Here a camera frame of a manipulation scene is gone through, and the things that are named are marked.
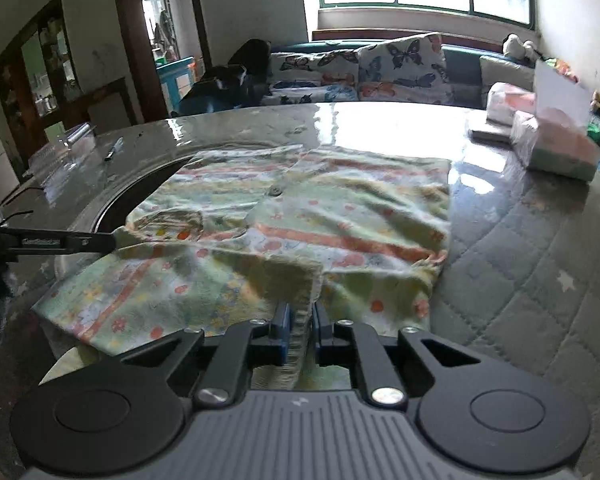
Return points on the grey pillow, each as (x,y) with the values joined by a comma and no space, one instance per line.
(505,72)

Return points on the flat grey book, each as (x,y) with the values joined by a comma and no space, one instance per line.
(490,134)

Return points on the black bag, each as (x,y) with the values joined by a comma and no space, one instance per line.
(230,82)

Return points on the dark wooden display cabinet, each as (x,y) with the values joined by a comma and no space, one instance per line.
(40,65)

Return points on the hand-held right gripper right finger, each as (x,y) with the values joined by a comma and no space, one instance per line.
(322,332)

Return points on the plastic-wrapped pink green tissue pack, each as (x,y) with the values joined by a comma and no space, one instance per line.
(555,142)

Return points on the butterfly print pillow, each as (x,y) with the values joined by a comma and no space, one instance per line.
(370,67)

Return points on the black marker pen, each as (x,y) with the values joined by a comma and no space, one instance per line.
(113,150)

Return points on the low dark wooden desk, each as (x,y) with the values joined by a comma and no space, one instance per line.
(105,105)

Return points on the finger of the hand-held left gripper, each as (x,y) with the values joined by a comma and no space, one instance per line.
(70,242)

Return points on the round black induction cooker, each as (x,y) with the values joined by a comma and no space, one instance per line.
(125,190)

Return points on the clear plastic clamshell container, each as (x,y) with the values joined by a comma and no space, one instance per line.
(65,152)

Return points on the pink white plastic bag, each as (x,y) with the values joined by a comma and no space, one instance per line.
(507,102)

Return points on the teal sofa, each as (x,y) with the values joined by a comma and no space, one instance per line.
(462,67)

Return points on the black and white plush toy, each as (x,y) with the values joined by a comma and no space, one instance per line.
(519,46)

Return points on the blue painted cabinet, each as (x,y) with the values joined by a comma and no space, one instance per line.
(177,80)

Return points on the floral striped children's garment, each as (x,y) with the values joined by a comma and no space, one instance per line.
(300,210)

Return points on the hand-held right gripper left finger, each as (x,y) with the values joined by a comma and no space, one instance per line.
(283,332)

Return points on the eyeglasses with black temples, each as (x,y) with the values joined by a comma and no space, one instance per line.
(10,210)

